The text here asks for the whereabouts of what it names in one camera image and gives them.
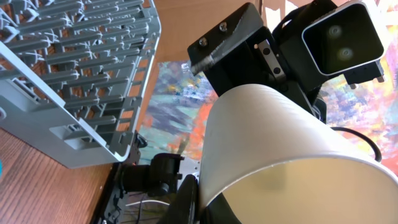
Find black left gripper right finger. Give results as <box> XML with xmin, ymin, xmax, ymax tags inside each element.
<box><xmin>203</xmin><ymin>193</ymin><xmax>241</xmax><ymax>224</ymax></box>

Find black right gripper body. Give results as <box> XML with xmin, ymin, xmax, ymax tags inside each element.
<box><xmin>187</xmin><ymin>2</ymin><xmax>326</xmax><ymax>122</ymax></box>

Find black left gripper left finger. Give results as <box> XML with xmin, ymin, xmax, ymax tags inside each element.
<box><xmin>157</xmin><ymin>174</ymin><xmax>198</xmax><ymax>224</ymax></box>

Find white cup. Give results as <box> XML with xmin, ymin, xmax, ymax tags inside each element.
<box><xmin>198</xmin><ymin>84</ymin><xmax>397</xmax><ymax>223</ymax></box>

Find grey dishwasher rack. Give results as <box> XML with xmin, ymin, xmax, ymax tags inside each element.
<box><xmin>1</xmin><ymin>0</ymin><xmax>161</xmax><ymax>168</ymax></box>

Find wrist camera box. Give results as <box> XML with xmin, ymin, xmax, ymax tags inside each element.
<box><xmin>272</xmin><ymin>0</ymin><xmax>388</xmax><ymax>92</ymax></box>

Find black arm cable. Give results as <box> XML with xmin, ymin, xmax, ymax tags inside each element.
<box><xmin>329</xmin><ymin>126</ymin><xmax>382</xmax><ymax>163</ymax></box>

